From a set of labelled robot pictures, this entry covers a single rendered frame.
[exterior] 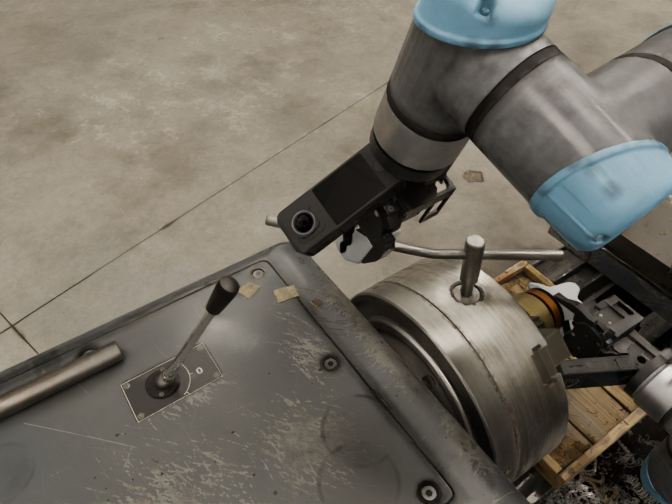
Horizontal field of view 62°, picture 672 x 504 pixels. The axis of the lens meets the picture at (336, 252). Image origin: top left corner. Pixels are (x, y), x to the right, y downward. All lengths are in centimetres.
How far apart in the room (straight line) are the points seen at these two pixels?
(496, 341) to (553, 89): 38
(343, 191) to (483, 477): 29
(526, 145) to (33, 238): 262
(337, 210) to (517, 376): 32
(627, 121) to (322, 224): 24
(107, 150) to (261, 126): 83
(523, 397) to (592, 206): 38
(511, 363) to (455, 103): 38
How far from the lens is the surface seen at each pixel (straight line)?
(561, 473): 99
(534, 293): 89
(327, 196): 48
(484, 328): 68
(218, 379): 60
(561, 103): 35
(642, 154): 35
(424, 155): 43
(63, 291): 254
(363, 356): 61
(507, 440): 69
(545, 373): 72
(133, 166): 307
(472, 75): 36
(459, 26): 35
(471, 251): 64
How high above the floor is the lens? 176
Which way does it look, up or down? 46 degrees down
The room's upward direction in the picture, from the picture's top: straight up
